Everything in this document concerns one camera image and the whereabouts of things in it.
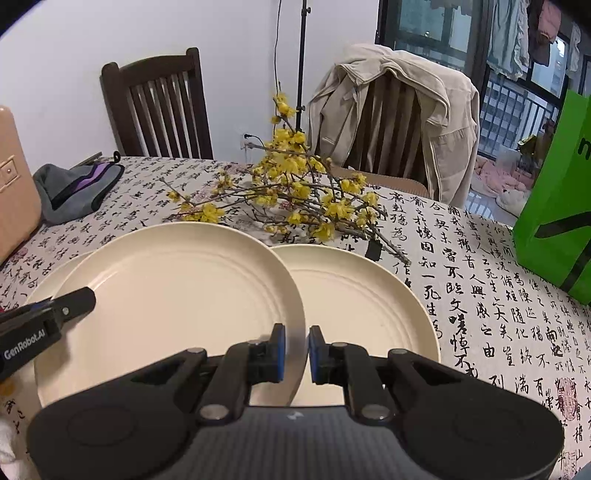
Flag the pink blanket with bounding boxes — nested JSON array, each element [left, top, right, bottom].
[[471, 154, 536, 208]]

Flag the beige jacket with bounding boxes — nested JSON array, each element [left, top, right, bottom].
[[307, 44, 481, 208]]

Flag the grey purple cloth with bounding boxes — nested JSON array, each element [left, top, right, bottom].
[[32, 157, 125, 225]]

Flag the green paper bag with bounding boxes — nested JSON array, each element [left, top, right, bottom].
[[513, 89, 591, 305]]

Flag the dark wooden chair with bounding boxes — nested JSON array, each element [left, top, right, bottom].
[[100, 47, 214, 160], [346, 74, 426, 178]]

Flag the studio light on stand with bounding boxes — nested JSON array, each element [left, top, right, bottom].
[[295, 0, 309, 134]]

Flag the yellow blossom branches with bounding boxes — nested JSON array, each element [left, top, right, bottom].
[[159, 92, 402, 259]]

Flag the white hanging garment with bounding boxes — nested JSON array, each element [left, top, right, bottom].
[[566, 23, 583, 72]]

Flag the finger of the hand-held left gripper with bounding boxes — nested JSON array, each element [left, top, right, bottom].
[[0, 287, 97, 326]]

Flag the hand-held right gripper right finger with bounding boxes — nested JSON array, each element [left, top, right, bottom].
[[308, 325, 462, 425]]

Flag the pink hanging garment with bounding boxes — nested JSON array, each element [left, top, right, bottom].
[[531, 0, 561, 65]]

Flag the black framed glass door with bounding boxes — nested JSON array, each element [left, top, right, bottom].
[[376, 0, 591, 204]]

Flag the black power cable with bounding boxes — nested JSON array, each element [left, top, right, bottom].
[[273, 0, 283, 107]]

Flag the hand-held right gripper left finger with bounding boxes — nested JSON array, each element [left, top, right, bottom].
[[131, 323, 287, 425]]

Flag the black balcony railing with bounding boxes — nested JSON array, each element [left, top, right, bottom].
[[480, 69, 566, 153]]

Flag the tan seat cushion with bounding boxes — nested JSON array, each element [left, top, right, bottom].
[[330, 166, 430, 195]]

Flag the cream plate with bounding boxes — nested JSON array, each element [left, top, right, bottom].
[[34, 222, 306, 409], [270, 244, 441, 407], [21, 251, 95, 305]]

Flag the white fluffy cloth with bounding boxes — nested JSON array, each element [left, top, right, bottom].
[[0, 413, 35, 464]]

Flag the light blue hanging garment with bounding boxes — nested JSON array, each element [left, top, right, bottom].
[[489, 0, 532, 81]]

